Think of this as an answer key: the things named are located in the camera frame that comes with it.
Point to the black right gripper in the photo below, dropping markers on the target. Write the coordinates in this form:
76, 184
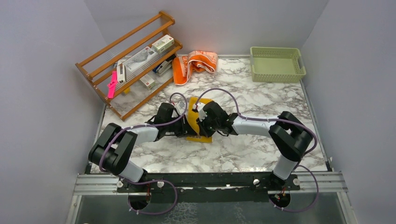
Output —
202, 130

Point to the white upright box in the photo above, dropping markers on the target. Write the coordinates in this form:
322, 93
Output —
120, 69

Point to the green plastic basket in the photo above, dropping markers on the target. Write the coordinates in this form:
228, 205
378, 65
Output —
276, 65

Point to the large flat white box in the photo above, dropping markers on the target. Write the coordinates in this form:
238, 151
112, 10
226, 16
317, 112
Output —
140, 59

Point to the wooden shelf rack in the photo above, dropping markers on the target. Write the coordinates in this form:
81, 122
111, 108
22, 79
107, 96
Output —
128, 72

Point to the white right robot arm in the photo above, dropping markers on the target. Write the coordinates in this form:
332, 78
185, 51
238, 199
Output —
290, 136

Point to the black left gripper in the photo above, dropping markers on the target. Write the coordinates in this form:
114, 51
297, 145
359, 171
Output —
185, 130

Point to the blue white stapler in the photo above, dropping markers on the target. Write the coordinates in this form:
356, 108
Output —
162, 68

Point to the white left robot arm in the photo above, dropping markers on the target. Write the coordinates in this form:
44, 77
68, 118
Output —
114, 146

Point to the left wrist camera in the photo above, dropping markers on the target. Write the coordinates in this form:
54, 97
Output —
180, 107

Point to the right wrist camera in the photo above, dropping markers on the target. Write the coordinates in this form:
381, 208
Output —
199, 108

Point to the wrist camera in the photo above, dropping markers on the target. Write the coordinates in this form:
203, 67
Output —
180, 107
199, 108

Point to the small white box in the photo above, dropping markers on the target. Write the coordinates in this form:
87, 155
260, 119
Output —
163, 44

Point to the orange white towel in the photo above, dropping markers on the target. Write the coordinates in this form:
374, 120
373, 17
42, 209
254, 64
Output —
196, 61

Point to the brown yellow bear towel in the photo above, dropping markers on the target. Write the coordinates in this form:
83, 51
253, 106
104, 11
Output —
192, 121

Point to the pink marker pen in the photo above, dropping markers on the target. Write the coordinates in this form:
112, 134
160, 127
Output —
112, 85

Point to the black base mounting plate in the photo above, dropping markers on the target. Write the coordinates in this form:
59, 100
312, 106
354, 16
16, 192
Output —
204, 187

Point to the aluminium rail frame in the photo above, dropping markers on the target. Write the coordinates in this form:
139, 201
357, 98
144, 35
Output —
322, 199

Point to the white box on lower shelf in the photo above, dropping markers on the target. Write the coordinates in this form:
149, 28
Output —
148, 81

